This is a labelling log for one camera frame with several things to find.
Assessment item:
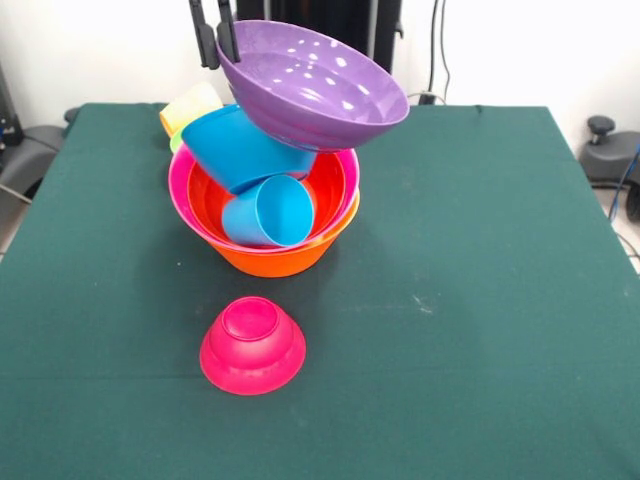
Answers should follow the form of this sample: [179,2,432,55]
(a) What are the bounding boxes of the yellow cup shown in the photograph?
[158,80,225,137]

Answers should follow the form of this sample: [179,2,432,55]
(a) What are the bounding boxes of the small crimson bowl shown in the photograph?
[198,295,308,397]

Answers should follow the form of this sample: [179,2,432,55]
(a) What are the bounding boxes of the black equipment box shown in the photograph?
[0,64,22,146]

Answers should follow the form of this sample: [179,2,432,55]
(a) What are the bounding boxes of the blue cup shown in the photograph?
[221,174,316,249]

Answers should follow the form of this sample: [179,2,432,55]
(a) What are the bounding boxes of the purple bowl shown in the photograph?
[215,19,411,154]

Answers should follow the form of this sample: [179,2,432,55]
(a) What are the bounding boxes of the black wall cable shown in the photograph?
[422,0,454,104]

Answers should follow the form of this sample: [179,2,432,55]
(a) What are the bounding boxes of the large pink bowl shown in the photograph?
[167,134,361,250]

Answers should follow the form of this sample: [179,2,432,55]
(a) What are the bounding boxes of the large orange bowl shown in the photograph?
[207,187,362,279]

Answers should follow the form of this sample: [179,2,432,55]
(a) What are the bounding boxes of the dark green tablecloth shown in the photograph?
[0,102,640,480]

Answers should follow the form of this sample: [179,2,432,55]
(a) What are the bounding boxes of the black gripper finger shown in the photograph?
[215,0,242,64]
[188,0,221,70]

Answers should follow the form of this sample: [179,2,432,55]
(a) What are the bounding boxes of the red-orange bowl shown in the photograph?
[187,149,347,246]

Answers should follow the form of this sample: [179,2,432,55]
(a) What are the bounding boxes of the medium blue bowl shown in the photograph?
[180,103,319,196]

